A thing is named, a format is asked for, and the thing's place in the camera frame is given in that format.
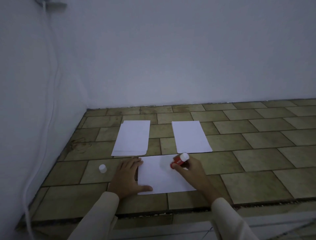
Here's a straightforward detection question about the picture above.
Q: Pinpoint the person's left hand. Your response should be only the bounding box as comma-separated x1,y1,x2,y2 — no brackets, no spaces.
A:
106,158,153,200

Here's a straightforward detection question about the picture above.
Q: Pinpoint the white power cable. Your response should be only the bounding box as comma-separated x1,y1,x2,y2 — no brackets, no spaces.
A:
23,2,61,240

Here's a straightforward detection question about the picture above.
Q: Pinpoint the stack of white papers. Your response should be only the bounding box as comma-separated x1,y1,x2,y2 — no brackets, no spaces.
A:
171,120,213,154
111,120,151,157

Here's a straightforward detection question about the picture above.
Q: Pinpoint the single white paper sheet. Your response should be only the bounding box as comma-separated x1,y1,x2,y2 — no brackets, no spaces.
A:
137,154,197,195

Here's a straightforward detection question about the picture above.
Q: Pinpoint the person's right hand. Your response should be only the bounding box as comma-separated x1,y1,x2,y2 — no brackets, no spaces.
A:
171,154,223,204

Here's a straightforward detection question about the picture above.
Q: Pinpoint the person's right forearm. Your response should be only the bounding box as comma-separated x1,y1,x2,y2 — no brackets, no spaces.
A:
210,197,258,240

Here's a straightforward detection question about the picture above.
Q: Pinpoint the white wall socket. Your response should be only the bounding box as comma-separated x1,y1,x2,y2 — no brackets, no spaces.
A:
45,2,67,10

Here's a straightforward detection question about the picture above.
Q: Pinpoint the red and white glue stick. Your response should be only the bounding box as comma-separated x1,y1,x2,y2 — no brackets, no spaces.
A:
170,152,190,170

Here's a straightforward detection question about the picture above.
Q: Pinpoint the person's left forearm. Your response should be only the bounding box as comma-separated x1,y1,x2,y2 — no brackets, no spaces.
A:
68,192,120,240

